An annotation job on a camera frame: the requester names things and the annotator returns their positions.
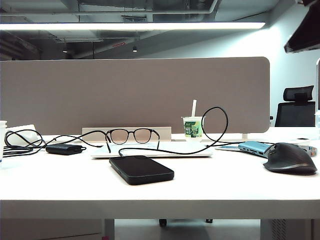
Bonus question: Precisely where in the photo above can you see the black smartphone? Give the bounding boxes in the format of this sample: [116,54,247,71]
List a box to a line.
[108,155,175,186]

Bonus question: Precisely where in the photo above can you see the black charging cable silver plug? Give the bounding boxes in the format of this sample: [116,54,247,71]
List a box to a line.
[117,106,241,157]

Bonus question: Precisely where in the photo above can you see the brown desk divider screen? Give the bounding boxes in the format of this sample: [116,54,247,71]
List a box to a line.
[0,56,271,136]

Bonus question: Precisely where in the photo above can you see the black-framed eyeglasses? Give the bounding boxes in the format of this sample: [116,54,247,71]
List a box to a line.
[104,127,161,153]

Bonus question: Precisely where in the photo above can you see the green printed drink cup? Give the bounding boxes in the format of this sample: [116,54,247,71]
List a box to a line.
[181,115,206,141]

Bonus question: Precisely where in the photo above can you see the white closed laptop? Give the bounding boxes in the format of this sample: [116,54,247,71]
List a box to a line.
[90,141,214,159]

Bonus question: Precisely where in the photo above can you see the light blue flat card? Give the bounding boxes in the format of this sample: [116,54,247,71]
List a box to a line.
[216,144,242,151]

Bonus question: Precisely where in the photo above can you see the blue USB hub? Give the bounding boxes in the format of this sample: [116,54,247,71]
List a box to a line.
[236,140,272,159]

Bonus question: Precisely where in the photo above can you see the long ceiling light strip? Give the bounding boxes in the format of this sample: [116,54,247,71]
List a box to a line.
[0,21,267,31]

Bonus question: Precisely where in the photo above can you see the black power adapter brick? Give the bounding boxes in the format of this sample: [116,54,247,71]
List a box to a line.
[45,143,87,156]

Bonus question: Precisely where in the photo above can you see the black mesh office chair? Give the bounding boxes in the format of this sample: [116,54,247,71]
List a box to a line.
[269,84,317,128]

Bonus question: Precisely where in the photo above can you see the black computer mouse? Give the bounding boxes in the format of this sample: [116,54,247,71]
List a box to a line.
[262,141,318,175]

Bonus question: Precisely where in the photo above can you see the white paper box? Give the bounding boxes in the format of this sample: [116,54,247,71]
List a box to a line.
[4,123,44,147]

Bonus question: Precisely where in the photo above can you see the white device with black dot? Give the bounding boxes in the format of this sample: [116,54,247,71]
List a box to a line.
[284,136,312,146]

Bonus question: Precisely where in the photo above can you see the grey drawer cabinet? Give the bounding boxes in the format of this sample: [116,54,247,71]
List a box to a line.
[0,218,104,240]

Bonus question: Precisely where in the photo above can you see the white plastic cup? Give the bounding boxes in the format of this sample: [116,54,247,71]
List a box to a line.
[0,120,7,161]

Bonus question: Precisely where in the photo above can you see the grey perforated panel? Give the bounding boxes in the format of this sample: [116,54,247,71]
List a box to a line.
[271,218,288,240]

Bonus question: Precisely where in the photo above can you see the black adapter power cable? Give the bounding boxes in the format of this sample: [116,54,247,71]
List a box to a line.
[3,129,113,159]

